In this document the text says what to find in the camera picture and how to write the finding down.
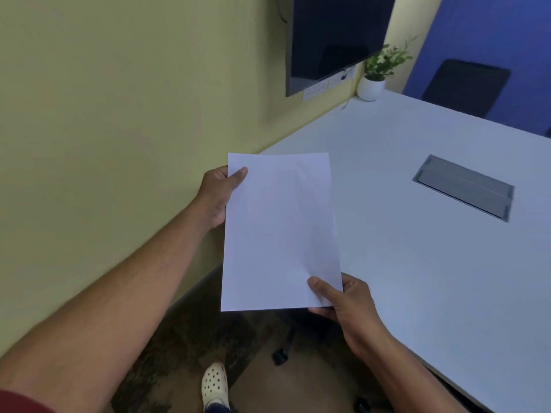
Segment white perforated clog shoe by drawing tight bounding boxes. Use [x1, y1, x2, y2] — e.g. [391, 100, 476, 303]
[201, 362, 230, 410]

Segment person's left forearm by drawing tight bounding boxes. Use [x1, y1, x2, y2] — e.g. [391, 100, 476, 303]
[0, 202, 208, 413]

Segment black wall monitor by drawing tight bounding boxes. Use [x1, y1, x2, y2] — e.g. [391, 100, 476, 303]
[286, 0, 397, 98]

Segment white table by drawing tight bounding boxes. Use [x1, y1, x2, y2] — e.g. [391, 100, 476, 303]
[170, 89, 551, 413]

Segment white wall socket panel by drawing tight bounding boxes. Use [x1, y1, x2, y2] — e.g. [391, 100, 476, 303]
[302, 67, 358, 103]

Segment black office chair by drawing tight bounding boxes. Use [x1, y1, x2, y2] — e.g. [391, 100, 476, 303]
[420, 59, 512, 119]

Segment green plant in white pot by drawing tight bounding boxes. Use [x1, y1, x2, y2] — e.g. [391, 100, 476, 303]
[341, 35, 419, 110]

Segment person's right hand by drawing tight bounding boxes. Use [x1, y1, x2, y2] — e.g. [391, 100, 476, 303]
[307, 273, 390, 362]

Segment grey table cable box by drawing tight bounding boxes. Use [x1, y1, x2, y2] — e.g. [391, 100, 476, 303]
[412, 155, 515, 223]

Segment person's right forearm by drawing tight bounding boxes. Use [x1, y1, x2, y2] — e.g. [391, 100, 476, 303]
[358, 333, 467, 413]

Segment person's left hand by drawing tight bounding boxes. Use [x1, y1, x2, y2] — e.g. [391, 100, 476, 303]
[193, 165, 249, 231]

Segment white paper sheet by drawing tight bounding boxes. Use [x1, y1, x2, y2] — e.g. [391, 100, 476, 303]
[220, 152, 344, 313]

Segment black wheeled chair base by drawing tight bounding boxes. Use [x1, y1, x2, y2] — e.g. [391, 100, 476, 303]
[241, 308, 375, 413]

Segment red shirt sleeve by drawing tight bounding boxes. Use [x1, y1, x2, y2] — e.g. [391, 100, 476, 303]
[0, 388, 57, 413]

